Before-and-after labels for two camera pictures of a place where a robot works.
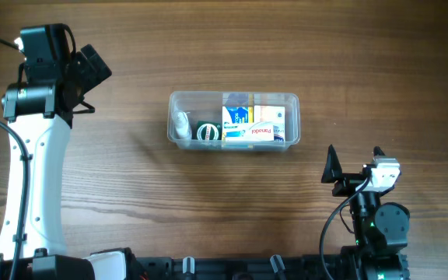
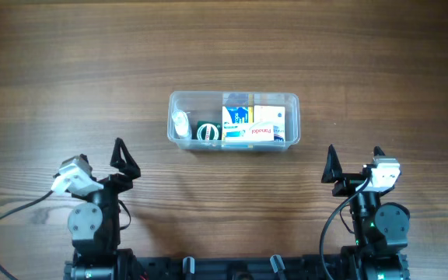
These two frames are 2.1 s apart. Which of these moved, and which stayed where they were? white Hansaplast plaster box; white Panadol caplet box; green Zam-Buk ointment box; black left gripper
Moved: black left gripper
Stayed: green Zam-Buk ointment box; white Panadol caplet box; white Hansaplast plaster box
